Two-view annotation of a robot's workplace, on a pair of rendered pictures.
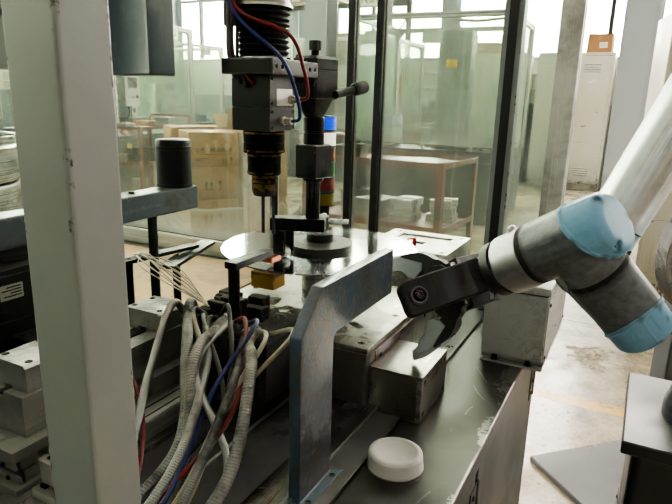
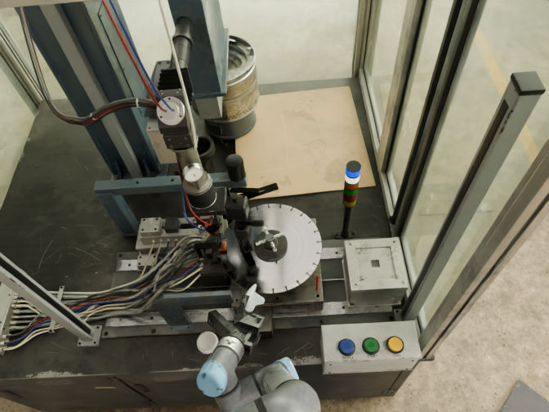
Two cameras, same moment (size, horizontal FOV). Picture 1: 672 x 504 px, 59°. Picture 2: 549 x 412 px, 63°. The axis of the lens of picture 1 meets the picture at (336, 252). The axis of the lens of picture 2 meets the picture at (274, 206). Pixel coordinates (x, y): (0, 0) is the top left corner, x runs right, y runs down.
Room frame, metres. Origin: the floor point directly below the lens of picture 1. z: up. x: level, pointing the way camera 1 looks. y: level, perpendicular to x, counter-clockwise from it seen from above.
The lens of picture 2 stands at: (0.72, -0.63, 2.22)
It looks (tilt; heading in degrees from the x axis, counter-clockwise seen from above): 56 degrees down; 67
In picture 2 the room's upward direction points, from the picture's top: 7 degrees counter-clockwise
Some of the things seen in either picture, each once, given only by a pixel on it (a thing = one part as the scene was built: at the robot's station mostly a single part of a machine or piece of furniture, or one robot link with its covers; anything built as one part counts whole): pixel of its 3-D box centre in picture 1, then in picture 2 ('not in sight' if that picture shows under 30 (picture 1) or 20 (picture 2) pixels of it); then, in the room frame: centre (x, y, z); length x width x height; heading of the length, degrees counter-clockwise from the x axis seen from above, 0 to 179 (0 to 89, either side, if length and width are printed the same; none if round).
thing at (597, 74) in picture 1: (570, 121); not in sight; (8.89, -3.38, 0.95); 1.00 x 0.54 x 1.90; 63
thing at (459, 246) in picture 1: (416, 274); (372, 273); (1.25, -0.18, 0.82); 0.18 x 0.18 x 0.15; 63
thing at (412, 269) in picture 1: (411, 262); (255, 298); (0.85, -0.11, 0.96); 0.09 x 0.06 x 0.03; 41
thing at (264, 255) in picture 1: (252, 277); (211, 249); (0.80, 0.12, 0.95); 0.10 x 0.03 x 0.07; 153
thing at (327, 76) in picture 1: (314, 112); (239, 217); (0.90, 0.04, 1.17); 0.06 x 0.05 x 0.20; 144
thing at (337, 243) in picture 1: (319, 239); (270, 244); (0.98, 0.03, 0.96); 0.11 x 0.11 x 0.03
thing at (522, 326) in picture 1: (528, 302); (367, 348); (1.09, -0.37, 0.82); 0.28 x 0.11 x 0.15; 153
